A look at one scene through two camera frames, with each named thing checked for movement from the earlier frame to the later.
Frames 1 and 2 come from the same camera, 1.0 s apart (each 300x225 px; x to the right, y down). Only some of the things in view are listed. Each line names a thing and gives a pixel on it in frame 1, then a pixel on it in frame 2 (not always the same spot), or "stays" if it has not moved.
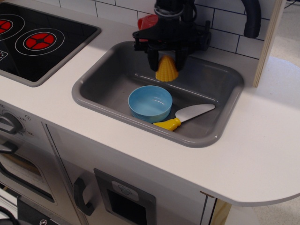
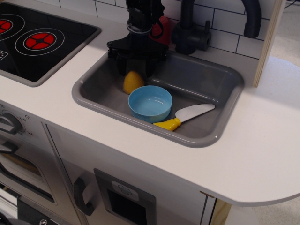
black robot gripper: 175,28 -> 139,46
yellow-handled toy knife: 172,124 stays
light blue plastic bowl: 150,103 stays
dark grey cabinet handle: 79,185 stays
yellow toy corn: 167,71 -> 132,80
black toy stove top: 34,45 stays
